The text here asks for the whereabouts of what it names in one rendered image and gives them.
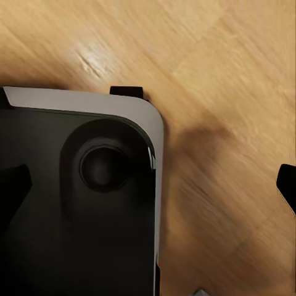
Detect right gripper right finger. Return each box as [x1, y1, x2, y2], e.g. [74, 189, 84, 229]
[276, 163, 296, 214]

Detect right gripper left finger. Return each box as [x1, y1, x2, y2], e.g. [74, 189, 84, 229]
[0, 164, 32, 237]

